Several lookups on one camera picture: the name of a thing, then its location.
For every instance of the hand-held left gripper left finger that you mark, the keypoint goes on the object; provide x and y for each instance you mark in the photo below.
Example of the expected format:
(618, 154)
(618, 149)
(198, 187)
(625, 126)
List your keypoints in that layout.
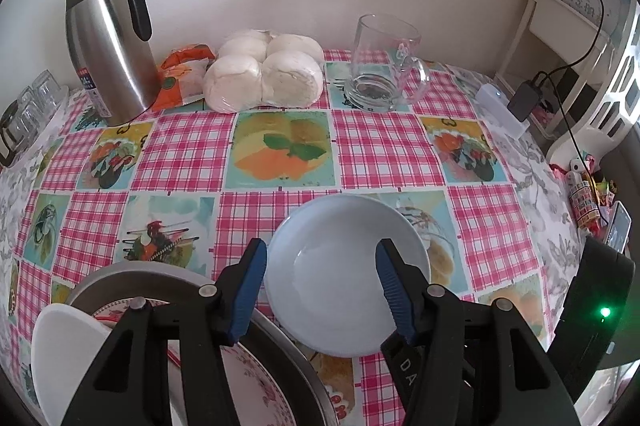
(247, 296)

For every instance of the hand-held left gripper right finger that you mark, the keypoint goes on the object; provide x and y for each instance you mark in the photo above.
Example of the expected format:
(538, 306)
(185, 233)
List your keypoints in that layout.
(395, 296)

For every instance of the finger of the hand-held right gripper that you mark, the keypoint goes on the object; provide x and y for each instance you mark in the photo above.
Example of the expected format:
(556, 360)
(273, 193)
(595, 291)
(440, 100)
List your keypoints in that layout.
(406, 368)

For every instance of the light blue round bowl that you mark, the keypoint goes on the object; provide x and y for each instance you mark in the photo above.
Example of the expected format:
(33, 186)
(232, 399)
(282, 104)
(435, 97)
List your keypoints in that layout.
(340, 266)

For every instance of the pink floral round plate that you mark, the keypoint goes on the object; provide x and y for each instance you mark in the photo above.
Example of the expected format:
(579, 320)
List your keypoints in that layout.
(255, 386)

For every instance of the round stainless steel plate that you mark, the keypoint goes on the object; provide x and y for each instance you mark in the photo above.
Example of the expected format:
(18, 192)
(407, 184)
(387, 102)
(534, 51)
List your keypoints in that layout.
(290, 381)

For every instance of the white square bowl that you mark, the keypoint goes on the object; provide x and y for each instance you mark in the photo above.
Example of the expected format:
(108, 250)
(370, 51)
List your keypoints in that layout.
(60, 356)

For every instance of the smartphone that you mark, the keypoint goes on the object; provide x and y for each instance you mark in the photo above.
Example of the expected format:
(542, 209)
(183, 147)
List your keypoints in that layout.
(619, 226)

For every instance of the colourful snack packets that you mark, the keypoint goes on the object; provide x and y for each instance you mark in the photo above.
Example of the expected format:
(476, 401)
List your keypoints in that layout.
(585, 196)

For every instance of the white power strip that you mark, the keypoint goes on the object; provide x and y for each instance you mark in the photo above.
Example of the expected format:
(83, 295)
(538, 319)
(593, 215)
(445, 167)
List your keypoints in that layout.
(495, 106)

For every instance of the bag of white steamed buns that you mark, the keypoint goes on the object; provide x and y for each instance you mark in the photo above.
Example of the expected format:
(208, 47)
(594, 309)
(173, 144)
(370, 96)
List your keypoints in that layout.
(260, 71)

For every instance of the orange snack bag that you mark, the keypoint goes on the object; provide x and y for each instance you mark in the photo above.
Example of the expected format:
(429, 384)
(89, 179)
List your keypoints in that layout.
(180, 81)

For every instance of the white shelf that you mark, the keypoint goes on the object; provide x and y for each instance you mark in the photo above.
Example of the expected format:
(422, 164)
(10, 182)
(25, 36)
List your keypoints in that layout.
(615, 106)

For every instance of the clear glass mug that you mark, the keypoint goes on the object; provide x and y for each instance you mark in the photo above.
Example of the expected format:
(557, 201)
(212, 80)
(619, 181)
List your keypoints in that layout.
(380, 66)

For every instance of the black charger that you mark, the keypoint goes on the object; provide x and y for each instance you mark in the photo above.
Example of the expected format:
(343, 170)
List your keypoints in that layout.
(525, 101)

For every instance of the stainless steel thermos jug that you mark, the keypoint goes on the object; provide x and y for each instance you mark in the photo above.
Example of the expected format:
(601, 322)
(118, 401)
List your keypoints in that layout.
(110, 46)

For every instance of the small clear glass cup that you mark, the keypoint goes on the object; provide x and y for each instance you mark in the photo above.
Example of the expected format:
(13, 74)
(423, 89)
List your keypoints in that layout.
(50, 89)
(27, 109)

